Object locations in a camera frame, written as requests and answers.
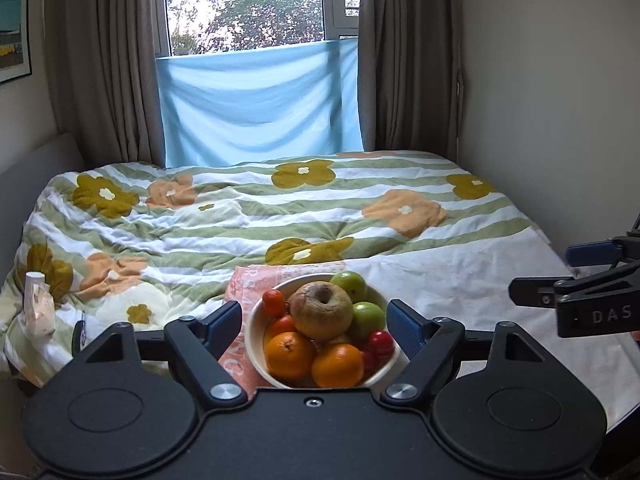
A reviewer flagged green apple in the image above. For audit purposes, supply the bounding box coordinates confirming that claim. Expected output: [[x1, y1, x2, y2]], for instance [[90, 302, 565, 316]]
[[329, 270, 368, 304], [348, 301, 386, 344]]

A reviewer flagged floral striped blanket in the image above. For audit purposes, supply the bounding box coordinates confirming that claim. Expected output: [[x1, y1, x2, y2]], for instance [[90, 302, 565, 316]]
[[0, 150, 553, 388]]

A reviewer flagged beige curtain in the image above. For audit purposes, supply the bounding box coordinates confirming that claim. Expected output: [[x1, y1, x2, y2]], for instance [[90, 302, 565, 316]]
[[357, 0, 462, 159], [44, 0, 169, 167]]

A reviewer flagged white patterned cloth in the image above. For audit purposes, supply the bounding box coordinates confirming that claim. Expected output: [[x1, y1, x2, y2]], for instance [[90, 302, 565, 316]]
[[344, 236, 640, 433]]

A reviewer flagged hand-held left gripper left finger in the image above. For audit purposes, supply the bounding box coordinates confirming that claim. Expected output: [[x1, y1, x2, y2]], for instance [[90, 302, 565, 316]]
[[80, 301, 248, 407]]

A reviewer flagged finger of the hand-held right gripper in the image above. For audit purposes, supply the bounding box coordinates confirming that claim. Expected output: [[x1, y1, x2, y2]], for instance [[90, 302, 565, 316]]
[[567, 233, 640, 266], [508, 276, 582, 308]]

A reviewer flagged framed wall picture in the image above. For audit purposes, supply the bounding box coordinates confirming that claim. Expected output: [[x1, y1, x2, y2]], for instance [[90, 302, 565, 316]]
[[0, 0, 32, 85]]

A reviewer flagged window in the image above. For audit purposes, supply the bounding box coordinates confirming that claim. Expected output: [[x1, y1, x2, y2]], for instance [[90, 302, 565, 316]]
[[162, 0, 364, 59]]

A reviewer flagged wrinkled brown apple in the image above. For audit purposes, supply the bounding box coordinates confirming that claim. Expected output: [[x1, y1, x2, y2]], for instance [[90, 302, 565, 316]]
[[287, 281, 354, 341]]

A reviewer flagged small mandarin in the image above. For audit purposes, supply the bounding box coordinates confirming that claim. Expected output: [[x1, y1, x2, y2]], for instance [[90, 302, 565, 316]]
[[262, 289, 287, 319], [270, 314, 299, 339]]

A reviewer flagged large orange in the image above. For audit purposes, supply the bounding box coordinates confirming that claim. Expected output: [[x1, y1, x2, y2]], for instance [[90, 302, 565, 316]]
[[311, 342, 365, 389]]

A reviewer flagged light blue window cloth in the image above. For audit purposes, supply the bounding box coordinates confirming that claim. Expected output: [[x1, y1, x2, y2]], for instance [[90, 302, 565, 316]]
[[155, 37, 364, 169]]

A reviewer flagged white packet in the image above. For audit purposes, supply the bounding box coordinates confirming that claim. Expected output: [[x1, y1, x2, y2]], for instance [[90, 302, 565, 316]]
[[23, 270, 56, 342]]

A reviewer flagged orange with stem dimple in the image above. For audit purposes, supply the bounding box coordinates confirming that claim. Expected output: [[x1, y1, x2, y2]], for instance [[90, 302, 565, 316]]
[[264, 331, 317, 381]]

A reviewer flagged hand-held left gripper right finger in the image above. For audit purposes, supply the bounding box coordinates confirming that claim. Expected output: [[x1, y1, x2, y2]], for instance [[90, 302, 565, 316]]
[[387, 298, 547, 409]]

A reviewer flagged cream oval bowl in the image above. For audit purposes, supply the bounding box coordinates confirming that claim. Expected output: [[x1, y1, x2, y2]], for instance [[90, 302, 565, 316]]
[[248, 273, 403, 390]]

